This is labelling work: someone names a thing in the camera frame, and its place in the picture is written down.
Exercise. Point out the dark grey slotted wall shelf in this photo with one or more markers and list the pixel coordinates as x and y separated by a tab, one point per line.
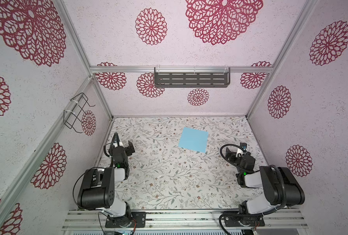
191	79

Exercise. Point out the light blue square paper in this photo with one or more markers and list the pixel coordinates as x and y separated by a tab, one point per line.
193	139

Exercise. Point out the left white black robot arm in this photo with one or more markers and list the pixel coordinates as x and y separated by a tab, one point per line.
97	190

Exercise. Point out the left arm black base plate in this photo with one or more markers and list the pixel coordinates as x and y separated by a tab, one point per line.
129	220

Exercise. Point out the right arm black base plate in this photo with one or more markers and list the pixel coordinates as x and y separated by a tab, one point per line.
235	219

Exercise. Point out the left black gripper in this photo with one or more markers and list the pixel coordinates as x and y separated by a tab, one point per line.
127	148

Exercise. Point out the black wire wall rack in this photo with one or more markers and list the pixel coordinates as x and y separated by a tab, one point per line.
80	118

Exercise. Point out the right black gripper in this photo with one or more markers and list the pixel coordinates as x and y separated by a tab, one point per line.
244	155

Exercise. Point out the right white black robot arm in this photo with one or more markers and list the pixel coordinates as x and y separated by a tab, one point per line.
280	188

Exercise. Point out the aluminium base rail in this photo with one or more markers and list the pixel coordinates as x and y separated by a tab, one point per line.
181	220

